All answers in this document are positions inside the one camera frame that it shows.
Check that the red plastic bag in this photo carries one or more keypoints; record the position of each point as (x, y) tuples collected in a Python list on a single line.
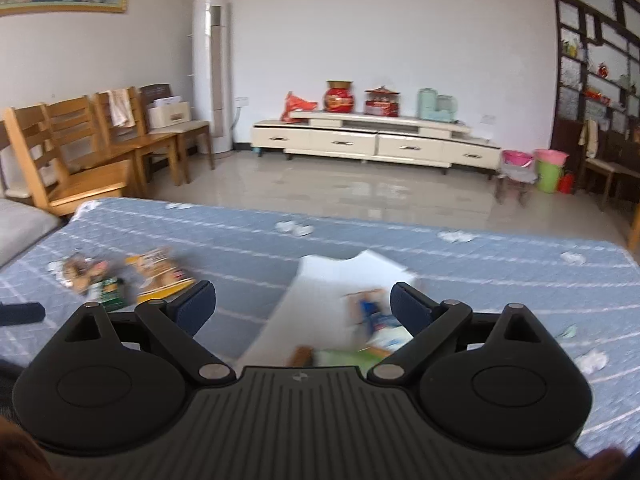
[(293, 103)]

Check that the blue quilted table cover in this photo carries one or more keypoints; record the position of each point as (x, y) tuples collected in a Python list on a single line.
[(283, 280)]

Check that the pink basin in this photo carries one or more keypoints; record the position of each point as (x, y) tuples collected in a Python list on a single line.
[(517, 158)]

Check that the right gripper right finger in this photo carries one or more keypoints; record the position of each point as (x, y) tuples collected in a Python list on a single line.
[(431, 326)]

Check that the blue white snack pack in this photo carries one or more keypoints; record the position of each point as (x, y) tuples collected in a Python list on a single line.
[(371, 321)]

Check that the cream TV cabinet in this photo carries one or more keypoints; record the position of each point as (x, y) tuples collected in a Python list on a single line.
[(397, 140)]

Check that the dark chair with bag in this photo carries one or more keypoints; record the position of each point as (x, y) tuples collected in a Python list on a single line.
[(185, 133)]

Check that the red pavilion gift box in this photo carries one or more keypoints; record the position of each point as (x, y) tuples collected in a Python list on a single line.
[(381, 102)]

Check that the red round jar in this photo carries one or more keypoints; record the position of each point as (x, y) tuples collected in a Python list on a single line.
[(338, 97)]

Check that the light green cracker pack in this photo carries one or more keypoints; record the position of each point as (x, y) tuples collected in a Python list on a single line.
[(364, 360)]

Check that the small wooden stool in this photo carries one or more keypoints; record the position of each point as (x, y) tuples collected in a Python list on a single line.
[(521, 178)]

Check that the red white cardboard box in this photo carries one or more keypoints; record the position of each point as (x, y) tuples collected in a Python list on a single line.
[(313, 313)]

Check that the white towel on chair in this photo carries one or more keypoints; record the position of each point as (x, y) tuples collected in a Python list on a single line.
[(120, 108)]

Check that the yellow bag small buns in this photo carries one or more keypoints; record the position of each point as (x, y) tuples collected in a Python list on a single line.
[(161, 276)]

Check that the clear bag round cookies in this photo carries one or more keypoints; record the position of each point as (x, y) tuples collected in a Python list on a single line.
[(78, 272)]

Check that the dark wooden display shelf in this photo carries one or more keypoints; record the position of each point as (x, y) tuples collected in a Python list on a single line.
[(598, 72)]

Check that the mint green kitchen appliance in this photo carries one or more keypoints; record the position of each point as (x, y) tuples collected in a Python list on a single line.
[(436, 107)]

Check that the dark brown cake pack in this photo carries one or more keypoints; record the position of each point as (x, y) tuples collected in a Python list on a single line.
[(302, 357)]

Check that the near light wooden chair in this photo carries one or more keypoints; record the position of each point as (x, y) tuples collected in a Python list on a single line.
[(52, 187)]

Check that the green white snack pack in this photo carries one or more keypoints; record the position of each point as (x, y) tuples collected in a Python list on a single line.
[(108, 292)]

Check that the chair by shelf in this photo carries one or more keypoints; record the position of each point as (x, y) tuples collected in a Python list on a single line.
[(609, 154)]

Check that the small red bucket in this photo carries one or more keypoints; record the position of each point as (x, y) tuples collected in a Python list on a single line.
[(566, 184)]

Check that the green bucket pink lid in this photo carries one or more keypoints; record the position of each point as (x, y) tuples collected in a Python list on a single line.
[(549, 165)]

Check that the light wooden chair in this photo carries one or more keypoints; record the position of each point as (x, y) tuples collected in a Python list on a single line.
[(75, 129), (52, 187)]

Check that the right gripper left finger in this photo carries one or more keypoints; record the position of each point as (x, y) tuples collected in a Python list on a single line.
[(172, 325)]

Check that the grey sofa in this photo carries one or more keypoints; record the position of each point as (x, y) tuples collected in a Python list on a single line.
[(21, 227)]

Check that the white paper gift bag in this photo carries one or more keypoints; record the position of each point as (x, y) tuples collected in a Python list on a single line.
[(166, 112)]

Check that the white standing air conditioner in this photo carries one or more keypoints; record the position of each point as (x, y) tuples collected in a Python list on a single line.
[(211, 71)]

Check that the dark padded chair left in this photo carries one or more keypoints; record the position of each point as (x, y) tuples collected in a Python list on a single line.
[(13, 186)]

